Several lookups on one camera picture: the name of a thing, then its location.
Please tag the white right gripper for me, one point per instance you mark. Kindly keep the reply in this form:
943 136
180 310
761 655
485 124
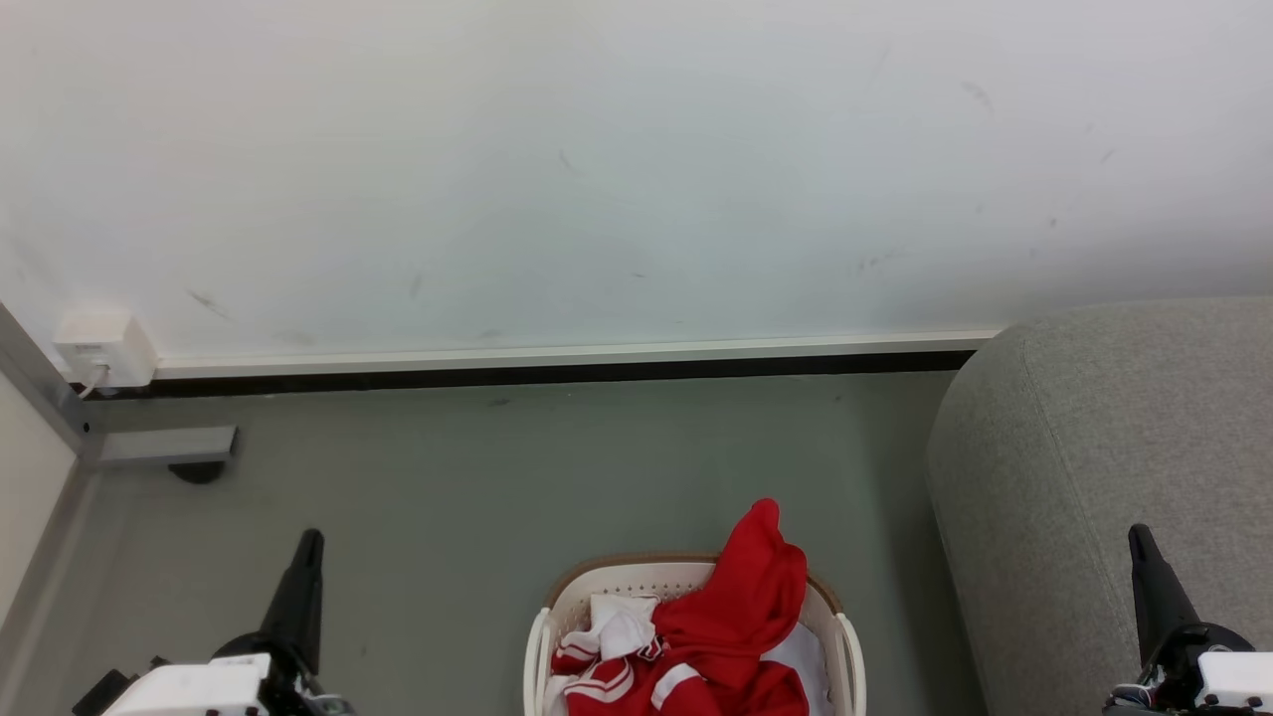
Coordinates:
1218 681

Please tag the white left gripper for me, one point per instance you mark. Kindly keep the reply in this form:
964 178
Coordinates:
189 688

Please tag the red white striped jersey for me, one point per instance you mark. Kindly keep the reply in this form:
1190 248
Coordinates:
597 686

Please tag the red garment with white trim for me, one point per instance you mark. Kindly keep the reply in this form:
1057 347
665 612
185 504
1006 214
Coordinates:
746 597

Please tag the grey fabric sofa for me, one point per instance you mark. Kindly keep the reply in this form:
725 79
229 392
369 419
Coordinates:
1074 447

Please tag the black caster foot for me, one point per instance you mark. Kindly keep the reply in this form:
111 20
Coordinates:
197 472

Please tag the white plastic laundry basket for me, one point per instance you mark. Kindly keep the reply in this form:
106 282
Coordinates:
542 646

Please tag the white partition panel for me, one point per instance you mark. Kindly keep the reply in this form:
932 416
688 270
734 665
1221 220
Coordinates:
30 477

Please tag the white and black baseboard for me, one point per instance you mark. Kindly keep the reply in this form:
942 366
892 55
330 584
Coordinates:
557 360

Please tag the grey metal frame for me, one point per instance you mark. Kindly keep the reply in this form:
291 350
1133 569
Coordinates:
159 446

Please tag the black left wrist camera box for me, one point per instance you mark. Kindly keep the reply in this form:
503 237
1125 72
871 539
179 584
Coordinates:
99 694

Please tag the white wall socket box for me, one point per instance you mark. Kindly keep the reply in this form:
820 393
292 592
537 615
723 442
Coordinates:
104 348

